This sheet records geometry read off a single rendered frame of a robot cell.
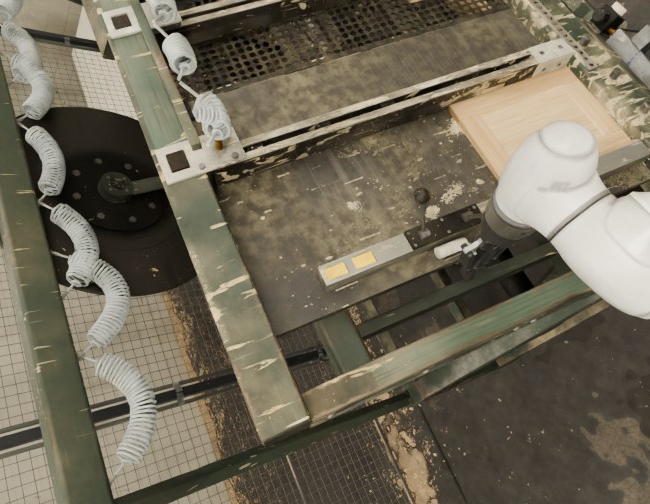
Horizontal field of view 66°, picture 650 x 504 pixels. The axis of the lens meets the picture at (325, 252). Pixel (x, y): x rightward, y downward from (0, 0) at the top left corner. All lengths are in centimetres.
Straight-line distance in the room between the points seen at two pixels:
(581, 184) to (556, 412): 220
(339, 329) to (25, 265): 86
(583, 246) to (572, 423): 216
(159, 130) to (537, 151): 88
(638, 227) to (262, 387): 67
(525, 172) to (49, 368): 116
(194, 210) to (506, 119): 88
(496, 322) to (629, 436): 169
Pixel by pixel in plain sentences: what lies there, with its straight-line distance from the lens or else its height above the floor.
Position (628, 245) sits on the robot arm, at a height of 175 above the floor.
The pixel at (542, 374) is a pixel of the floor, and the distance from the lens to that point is 285.
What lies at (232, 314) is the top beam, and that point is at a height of 193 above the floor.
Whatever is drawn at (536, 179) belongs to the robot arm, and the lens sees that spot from 74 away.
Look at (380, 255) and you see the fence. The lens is 116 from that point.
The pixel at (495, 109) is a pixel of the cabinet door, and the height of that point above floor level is 114.
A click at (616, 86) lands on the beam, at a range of 170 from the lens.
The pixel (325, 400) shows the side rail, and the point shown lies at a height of 182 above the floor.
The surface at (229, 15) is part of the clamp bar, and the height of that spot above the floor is 166.
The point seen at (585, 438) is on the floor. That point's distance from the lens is 286.
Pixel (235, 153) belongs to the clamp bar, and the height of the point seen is 182.
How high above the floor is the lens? 244
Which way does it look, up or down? 41 degrees down
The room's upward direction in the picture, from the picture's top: 96 degrees counter-clockwise
